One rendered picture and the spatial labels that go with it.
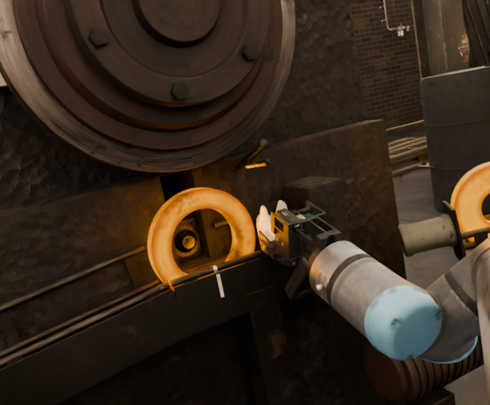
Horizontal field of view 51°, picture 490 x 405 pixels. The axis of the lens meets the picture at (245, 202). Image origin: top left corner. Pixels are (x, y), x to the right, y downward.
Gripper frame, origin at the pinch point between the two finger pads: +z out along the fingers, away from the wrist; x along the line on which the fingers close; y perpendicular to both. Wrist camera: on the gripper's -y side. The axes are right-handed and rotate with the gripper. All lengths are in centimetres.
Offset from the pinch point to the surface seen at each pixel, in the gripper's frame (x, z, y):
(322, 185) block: -10.2, -3.6, 6.2
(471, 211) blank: -30.6, -19.3, 1.8
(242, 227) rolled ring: 5.6, -2.8, 2.2
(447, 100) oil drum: -209, 140, -47
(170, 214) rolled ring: 17.5, -1.1, 7.3
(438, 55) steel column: -337, 263, -56
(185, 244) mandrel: 13.4, 5.4, -3.0
